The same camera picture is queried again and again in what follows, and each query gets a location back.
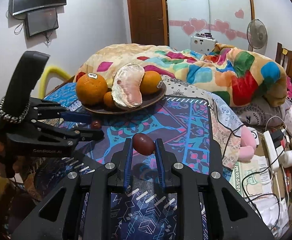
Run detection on large orange with sticker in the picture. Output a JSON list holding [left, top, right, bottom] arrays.
[[75, 73, 108, 105]]

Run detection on small tangerine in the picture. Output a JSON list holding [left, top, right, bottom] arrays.
[[103, 92, 116, 108]]

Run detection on dark red jujube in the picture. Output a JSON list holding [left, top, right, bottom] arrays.
[[90, 120, 102, 129], [132, 133, 155, 156]]

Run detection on blue patterned bed cloth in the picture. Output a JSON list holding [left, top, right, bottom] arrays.
[[33, 76, 247, 240]]

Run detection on purple round plate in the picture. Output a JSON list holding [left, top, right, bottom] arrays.
[[82, 82, 166, 115]]

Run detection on pink plush toy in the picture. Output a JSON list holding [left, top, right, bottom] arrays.
[[238, 125, 256, 161]]

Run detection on white power strip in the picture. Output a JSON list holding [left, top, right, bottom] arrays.
[[263, 131, 280, 174]]

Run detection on white bottle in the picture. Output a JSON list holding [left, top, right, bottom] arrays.
[[282, 150, 292, 168]]

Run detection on brown wooden door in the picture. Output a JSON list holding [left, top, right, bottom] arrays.
[[127, 0, 169, 46]]

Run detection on colourful patchwork blanket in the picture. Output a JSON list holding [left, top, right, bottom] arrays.
[[74, 43, 287, 107]]

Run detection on white appliance box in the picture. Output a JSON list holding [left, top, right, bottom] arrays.
[[190, 33, 217, 54]]

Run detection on wooden headboard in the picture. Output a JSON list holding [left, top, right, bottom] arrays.
[[275, 43, 292, 79]]

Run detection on white sliding wardrobe with hearts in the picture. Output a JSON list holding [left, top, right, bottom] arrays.
[[167, 0, 252, 50]]

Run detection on standing electric fan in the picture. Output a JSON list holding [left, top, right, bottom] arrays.
[[246, 19, 268, 51]]

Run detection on small wall monitor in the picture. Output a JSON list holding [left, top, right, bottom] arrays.
[[25, 8, 59, 38]]

